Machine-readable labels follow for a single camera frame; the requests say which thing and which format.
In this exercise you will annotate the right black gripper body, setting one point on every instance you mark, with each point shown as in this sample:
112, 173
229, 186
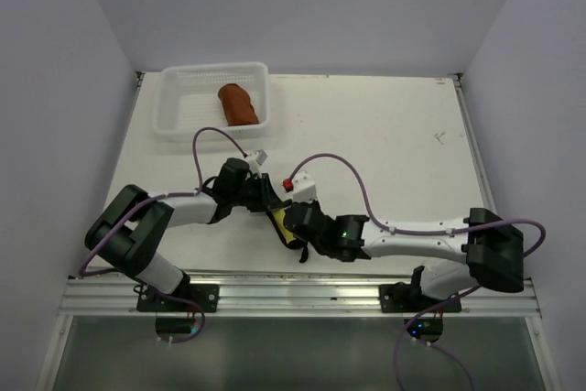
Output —
313, 205

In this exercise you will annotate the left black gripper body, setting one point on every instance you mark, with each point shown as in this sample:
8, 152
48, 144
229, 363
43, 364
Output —
254, 194

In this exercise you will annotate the yellow towel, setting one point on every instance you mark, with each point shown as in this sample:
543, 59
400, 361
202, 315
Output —
287, 238

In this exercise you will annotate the brown towel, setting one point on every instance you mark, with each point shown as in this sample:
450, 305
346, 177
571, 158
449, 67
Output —
237, 105

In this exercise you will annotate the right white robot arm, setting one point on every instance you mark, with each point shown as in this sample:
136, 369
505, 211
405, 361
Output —
479, 250

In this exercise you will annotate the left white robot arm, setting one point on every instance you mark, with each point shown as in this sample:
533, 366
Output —
128, 232

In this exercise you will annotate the white plastic basket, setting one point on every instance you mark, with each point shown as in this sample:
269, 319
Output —
186, 99

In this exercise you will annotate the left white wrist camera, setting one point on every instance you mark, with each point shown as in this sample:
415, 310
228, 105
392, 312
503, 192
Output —
256, 159

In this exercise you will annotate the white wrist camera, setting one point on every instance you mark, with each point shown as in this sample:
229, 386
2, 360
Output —
301, 187
256, 159

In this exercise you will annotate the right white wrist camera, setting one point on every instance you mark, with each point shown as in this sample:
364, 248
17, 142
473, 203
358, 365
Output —
301, 187

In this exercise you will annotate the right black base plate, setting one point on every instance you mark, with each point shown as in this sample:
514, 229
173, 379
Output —
403, 297

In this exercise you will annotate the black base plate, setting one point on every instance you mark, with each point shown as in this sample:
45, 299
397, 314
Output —
204, 295
403, 297

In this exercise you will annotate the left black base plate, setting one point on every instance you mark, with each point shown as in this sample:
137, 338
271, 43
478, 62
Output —
204, 295

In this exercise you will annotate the aluminium mounting rail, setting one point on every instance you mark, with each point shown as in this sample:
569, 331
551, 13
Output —
284, 295

